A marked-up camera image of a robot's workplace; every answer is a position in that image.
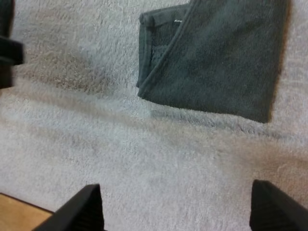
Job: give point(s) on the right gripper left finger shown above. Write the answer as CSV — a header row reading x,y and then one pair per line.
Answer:
x,y
81,211

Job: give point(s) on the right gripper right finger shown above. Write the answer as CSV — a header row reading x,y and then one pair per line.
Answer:
x,y
276,211

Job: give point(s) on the grey-green towel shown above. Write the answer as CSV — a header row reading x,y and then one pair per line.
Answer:
x,y
216,72

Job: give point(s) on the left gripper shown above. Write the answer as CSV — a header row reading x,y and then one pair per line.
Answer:
x,y
9,53

